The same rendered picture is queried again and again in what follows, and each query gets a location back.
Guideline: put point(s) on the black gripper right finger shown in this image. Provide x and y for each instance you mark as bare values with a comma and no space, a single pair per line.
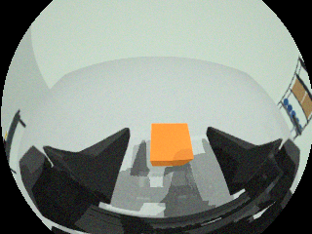
237,158

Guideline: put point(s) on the orange block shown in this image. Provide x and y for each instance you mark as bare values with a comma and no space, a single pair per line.
170,145

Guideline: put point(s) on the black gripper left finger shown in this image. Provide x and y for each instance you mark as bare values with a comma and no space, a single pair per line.
96,167

